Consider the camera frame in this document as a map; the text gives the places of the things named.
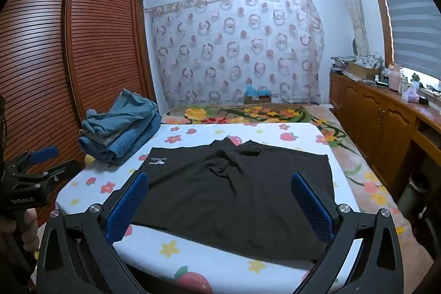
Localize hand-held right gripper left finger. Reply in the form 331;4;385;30
36;171;149;294

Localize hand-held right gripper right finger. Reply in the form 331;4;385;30
290;172;405;294

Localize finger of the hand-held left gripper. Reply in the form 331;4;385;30
7;147;59;174
15;159;80;189

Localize black pants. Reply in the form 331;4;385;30
133;139;335;262

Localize grey folded pants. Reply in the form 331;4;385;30
81;129;118;146

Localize light blue denim pants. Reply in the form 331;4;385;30
82;89;162;139

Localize person's left hand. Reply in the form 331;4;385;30
19;208;39;262

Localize white strawberry print sheet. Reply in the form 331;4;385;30
31;123;407;294

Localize wooden louvered wardrobe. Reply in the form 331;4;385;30
0;0;155;226

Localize dark trash bin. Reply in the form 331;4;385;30
401;172;429;212

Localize wooden cabinet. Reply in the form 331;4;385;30
329;70;441;205

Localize small cardboard box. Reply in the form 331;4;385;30
244;95;273;105

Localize open cardboard box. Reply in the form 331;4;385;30
343;60;381;81

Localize stack of books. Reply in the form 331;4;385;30
331;55;357;74

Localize pink tissue pack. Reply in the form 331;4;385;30
401;87;423;105

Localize pink bottle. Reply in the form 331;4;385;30
388;63;404;91

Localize floral cloth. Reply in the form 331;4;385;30
356;53;384;69

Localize sheer circle print curtain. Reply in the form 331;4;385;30
144;0;326;109

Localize beige floral window curtain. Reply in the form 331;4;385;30
331;0;369;57

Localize grey striped roller blind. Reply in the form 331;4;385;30
370;0;441;81

